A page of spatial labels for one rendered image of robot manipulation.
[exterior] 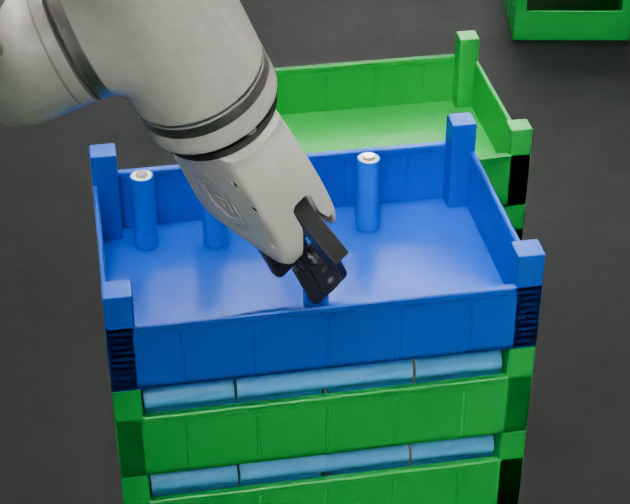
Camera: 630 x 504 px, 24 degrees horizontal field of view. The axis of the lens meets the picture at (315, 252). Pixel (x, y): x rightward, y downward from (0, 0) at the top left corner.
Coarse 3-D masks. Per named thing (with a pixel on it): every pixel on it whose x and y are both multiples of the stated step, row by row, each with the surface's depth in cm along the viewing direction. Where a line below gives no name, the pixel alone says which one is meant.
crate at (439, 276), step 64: (448, 128) 114; (128, 192) 113; (192, 192) 114; (384, 192) 117; (448, 192) 117; (128, 256) 112; (192, 256) 112; (256, 256) 112; (384, 256) 112; (448, 256) 112; (512, 256) 100; (128, 320) 96; (192, 320) 97; (256, 320) 98; (320, 320) 99; (384, 320) 100; (448, 320) 101; (512, 320) 102; (128, 384) 99
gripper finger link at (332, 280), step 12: (312, 252) 93; (312, 264) 94; (324, 264) 96; (300, 276) 96; (312, 276) 97; (324, 276) 97; (336, 276) 98; (312, 288) 98; (324, 288) 97; (312, 300) 98
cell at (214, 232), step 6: (204, 210) 111; (204, 216) 111; (210, 216) 111; (204, 222) 112; (210, 222) 111; (216, 222) 111; (204, 228) 112; (210, 228) 112; (216, 228) 112; (222, 228) 112; (204, 234) 112; (210, 234) 112; (216, 234) 112; (222, 234) 112; (204, 240) 113; (210, 240) 112; (216, 240) 112; (222, 240) 112; (210, 246) 113; (216, 246) 113
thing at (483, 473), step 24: (504, 456) 109; (144, 480) 104; (312, 480) 107; (336, 480) 107; (360, 480) 108; (384, 480) 108; (408, 480) 109; (432, 480) 109; (456, 480) 110; (480, 480) 110; (504, 480) 110
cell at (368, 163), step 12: (360, 156) 112; (372, 156) 111; (360, 168) 111; (372, 168) 111; (360, 180) 112; (372, 180) 112; (360, 192) 113; (372, 192) 112; (360, 204) 113; (372, 204) 113; (360, 216) 114; (372, 216) 114; (360, 228) 114; (372, 228) 114
